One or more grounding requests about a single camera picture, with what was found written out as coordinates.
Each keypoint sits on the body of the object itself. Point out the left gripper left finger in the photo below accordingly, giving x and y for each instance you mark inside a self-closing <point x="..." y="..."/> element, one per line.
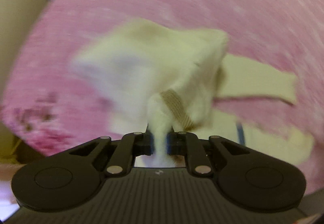
<point x="125" y="151"/>

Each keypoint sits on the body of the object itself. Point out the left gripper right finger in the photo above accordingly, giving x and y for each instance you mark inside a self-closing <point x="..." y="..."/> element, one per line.
<point x="191" y="148"/>

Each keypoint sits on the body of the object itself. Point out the cream knit sweater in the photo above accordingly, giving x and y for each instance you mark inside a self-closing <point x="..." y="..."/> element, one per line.
<point x="162" y="79"/>

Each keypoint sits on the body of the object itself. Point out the pink floral blanket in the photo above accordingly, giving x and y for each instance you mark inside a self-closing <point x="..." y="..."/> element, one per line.
<point x="53" y="109"/>

